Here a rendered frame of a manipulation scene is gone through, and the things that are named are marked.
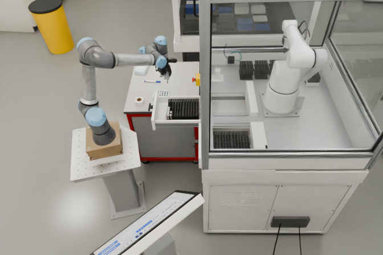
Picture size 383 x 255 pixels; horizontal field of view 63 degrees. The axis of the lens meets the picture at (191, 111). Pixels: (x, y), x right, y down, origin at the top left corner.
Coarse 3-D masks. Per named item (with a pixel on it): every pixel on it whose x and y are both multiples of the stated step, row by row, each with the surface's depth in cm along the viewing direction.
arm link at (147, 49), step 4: (148, 44) 203; (152, 44) 202; (140, 48) 200; (144, 48) 200; (148, 48) 200; (152, 48) 199; (156, 48) 203; (140, 52) 202; (144, 52) 199; (148, 52) 198
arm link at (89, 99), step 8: (80, 40) 178; (88, 40) 176; (80, 48) 176; (88, 48) 171; (80, 56) 178; (88, 64) 179; (88, 72) 184; (96, 72) 188; (88, 80) 187; (96, 80) 192; (88, 88) 190; (96, 88) 196; (88, 96) 194; (96, 96) 201; (80, 104) 198; (88, 104) 196; (96, 104) 199
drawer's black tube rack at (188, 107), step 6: (174, 102) 228; (180, 102) 223; (186, 102) 223; (192, 102) 223; (198, 102) 223; (174, 108) 220; (180, 108) 219; (186, 108) 220; (192, 108) 223; (198, 108) 219; (174, 114) 215; (180, 114) 215; (186, 114) 215; (192, 114) 219; (198, 114) 214
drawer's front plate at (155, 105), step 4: (156, 92) 228; (156, 96) 225; (156, 100) 222; (156, 104) 222; (156, 108) 221; (152, 112) 214; (156, 112) 221; (152, 116) 211; (156, 116) 221; (152, 120) 209; (152, 124) 212
